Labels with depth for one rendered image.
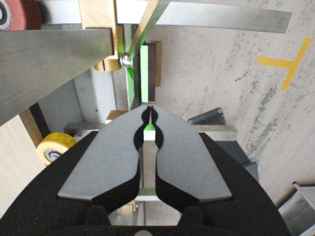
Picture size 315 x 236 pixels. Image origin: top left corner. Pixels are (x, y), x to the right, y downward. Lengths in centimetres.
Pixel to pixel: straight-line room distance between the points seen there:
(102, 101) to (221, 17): 45
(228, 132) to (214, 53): 87
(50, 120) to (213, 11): 45
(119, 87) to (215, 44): 88
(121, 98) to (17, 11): 30
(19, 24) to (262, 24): 34
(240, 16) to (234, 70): 103
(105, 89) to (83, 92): 8
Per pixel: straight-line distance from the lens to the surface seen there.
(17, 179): 51
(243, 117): 154
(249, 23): 29
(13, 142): 41
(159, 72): 108
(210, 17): 27
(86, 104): 61
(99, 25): 26
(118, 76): 44
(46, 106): 47
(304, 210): 342
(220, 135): 40
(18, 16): 27
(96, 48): 19
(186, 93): 123
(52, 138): 35
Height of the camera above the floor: 112
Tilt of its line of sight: 58 degrees down
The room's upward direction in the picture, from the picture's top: 178 degrees clockwise
